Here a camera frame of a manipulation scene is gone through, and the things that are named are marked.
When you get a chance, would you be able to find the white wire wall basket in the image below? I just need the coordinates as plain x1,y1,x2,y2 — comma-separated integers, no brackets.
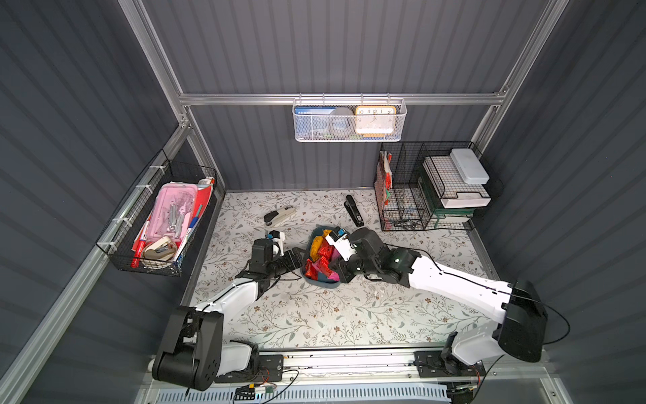
292,98,408,142

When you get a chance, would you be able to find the pink pencil case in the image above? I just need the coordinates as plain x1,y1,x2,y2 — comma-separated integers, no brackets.
146,183,198,242

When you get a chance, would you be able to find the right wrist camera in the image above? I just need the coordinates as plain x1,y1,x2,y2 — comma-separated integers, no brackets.
326,227,356,262

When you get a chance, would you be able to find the white paper tray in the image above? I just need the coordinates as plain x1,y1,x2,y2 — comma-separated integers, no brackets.
423,156,491,209

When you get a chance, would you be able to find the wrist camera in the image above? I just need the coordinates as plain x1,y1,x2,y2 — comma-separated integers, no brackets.
266,230,285,257
326,227,356,262

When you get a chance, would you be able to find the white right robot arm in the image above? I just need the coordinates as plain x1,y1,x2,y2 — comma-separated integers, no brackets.
326,227,548,374

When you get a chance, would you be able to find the white flat box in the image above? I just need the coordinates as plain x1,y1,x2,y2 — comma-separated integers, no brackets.
450,148,490,185

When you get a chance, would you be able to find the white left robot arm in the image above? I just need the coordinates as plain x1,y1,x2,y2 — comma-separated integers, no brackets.
151,238,307,392

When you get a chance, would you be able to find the grey tape roll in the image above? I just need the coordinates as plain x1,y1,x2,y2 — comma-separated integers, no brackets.
328,107,355,139

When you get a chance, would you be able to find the yellow white alarm clock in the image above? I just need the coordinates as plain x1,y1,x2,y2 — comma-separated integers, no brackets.
354,105,397,136

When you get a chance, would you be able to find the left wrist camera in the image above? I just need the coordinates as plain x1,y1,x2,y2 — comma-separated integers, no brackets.
266,230,285,257

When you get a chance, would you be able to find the yellow tea bag in box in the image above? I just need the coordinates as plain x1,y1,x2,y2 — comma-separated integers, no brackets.
310,230,331,262

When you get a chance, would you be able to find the white and black stapler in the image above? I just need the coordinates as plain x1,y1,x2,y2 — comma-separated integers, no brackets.
263,205,296,227

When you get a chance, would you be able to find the blue box in basket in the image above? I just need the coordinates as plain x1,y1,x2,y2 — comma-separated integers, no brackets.
293,106,335,141

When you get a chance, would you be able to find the teal plastic storage box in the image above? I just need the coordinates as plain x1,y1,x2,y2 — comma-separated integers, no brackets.
300,226,343,289

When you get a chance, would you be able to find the black wire desk organizer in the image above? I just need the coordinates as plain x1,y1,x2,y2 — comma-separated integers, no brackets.
374,141,503,232

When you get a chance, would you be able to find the black wire side basket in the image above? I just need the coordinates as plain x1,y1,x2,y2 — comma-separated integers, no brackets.
97,158,217,276

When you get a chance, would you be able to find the red marker pen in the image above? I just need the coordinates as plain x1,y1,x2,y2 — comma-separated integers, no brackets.
131,236,146,269

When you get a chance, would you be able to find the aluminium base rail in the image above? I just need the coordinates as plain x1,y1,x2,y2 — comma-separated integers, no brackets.
135,342,556,404

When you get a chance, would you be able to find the red tea bag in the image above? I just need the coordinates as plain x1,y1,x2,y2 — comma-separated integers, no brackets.
317,245,336,262
304,256,340,282

